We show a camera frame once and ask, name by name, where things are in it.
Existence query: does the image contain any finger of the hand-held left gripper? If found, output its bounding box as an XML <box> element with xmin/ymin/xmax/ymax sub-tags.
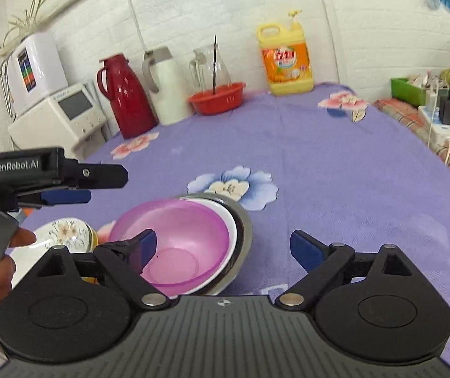
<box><xmin>78</xmin><ymin>161</ymin><xmax>130</xmax><ymax>190</ymax></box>
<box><xmin>18</xmin><ymin>189</ymin><xmax>92</xmax><ymax>208</ymax></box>

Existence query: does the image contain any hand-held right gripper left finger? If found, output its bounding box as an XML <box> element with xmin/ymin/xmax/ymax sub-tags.
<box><xmin>36</xmin><ymin>228</ymin><xmax>172</xmax><ymax>310</ymax></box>

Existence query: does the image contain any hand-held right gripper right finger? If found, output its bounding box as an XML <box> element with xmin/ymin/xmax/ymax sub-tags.
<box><xmin>274</xmin><ymin>229</ymin><xmax>415</xmax><ymax>310</ymax></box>

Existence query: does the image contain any floral scalloped plate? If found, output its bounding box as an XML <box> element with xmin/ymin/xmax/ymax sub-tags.
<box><xmin>32</xmin><ymin>216</ymin><xmax>99</xmax><ymax>253</ymax></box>

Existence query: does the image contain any purple plastic bowl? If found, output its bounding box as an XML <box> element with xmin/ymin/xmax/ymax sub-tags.
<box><xmin>108</xmin><ymin>199</ymin><xmax>230</xmax><ymax>286</ymax></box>

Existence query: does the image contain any stainless steel bowl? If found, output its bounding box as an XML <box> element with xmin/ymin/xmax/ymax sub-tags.
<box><xmin>175</xmin><ymin>193</ymin><xmax>254</xmax><ymax>296</ymax></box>

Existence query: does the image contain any large white plate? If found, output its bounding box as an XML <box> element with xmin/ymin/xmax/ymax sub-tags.
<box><xmin>6</xmin><ymin>244</ymin><xmax>54</xmax><ymax>268</ymax></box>

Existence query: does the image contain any white red-patterned ceramic bowl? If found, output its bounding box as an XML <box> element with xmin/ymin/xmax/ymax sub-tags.
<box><xmin>170</xmin><ymin>198</ymin><xmax>238</xmax><ymax>298</ymax></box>

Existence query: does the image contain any white countertop water machine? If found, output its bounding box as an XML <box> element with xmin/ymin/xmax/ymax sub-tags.
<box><xmin>8</xmin><ymin>83</ymin><xmax>109</xmax><ymax>160</ymax></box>

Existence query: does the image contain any red thermos jug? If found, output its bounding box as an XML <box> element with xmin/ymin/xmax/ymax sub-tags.
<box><xmin>96</xmin><ymin>54</ymin><xmax>158</xmax><ymax>140</ymax></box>

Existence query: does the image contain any purple floral tablecloth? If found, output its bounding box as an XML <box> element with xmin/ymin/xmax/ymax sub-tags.
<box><xmin>0</xmin><ymin>82</ymin><xmax>450</xmax><ymax>375</ymax></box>

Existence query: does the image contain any white thermos jug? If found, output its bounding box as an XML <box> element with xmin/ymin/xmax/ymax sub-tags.
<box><xmin>142</xmin><ymin>46</ymin><xmax>195</xmax><ymax>126</ymax></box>

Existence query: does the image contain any white water purifier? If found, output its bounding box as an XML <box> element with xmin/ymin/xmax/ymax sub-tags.
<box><xmin>0</xmin><ymin>31</ymin><xmax>69</xmax><ymax>119</ymax></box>

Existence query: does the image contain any red plastic basket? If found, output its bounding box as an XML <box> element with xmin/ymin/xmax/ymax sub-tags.
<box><xmin>187</xmin><ymin>82</ymin><xmax>247</xmax><ymax>116</ymax></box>

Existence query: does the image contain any green potted plant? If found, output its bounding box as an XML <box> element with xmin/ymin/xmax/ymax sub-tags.
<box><xmin>0</xmin><ymin>0</ymin><xmax>52</xmax><ymax>54</ymax></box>

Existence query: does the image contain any black stirring stick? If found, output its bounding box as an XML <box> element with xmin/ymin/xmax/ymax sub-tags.
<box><xmin>210</xmin><ymin>35</ymin><xmax>218</xmax><ymax>96</ymax></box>

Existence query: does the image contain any clear glass pitcher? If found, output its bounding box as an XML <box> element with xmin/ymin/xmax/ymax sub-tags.
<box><xmin>189</xmin><ymin>44</ymin><xmax>233</xmax><ymax>93</ymax></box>

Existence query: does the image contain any plaid cloth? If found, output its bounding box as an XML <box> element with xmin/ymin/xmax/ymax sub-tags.
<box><xmin>372</xmin><ymin>98</ymin><xmax>450</xmax><ymax>195</ymax></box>

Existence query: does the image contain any white power strip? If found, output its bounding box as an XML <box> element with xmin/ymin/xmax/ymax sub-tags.
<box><xmin>418</xmin><ymin>104</ymin><xmax>450</xmax><ymax>150</ymax></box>

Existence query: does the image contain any yellow detergent bottle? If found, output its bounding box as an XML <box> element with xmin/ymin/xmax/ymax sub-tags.
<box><xmin>256</xmin><ymin>9</ymin><xmax>315</xmax><ymax>96</ymax></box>

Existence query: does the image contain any green storage box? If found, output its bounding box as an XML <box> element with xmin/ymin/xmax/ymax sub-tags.
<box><xmin>390</xmin><ymin>77</ymin><xmax>428</xmax><ymax>108</ymax></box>

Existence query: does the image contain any white wall conduit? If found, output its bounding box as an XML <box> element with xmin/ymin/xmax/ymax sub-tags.
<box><xmin>313</xmin><ymin>0</ymin><xmax>342</xmax><ymax>83</ymax></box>

